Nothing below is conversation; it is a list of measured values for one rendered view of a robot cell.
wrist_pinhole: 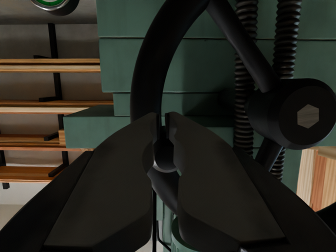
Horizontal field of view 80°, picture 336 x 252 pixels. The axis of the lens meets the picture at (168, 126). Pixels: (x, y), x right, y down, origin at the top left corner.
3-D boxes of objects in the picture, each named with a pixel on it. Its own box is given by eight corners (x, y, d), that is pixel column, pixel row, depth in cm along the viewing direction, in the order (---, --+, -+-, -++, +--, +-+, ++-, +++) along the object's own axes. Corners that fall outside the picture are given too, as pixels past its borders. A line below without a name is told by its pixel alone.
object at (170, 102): (337, 93, 36) (334, 115, 37) (273, 90, 57) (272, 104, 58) (112, 93, 35) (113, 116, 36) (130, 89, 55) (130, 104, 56)
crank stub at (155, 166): (186, 135, 12) (191, 175, 12) (177, 118, 17) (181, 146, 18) (142, 142, 12) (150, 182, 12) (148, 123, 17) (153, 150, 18)
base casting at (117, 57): (360, 40, 34) (350, 94, 36) (236, 67, 91) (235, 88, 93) (94, 37, 33) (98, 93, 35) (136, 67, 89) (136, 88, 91)
